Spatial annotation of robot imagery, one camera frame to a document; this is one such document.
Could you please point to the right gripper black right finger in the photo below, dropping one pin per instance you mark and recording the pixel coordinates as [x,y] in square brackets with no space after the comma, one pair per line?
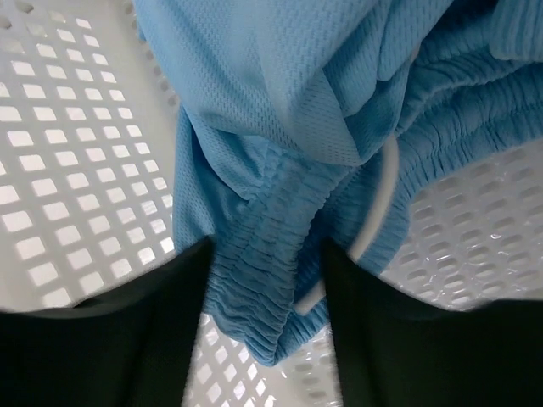
[392,349]

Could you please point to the white perforated plastic basket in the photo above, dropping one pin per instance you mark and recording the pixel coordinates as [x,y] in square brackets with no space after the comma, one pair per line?
[88,164]

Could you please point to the light blue mesh shorts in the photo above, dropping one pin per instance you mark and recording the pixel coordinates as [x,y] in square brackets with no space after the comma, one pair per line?
[285,108]

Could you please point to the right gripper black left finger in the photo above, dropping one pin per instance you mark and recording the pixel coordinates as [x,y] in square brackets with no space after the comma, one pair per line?
[129,346]

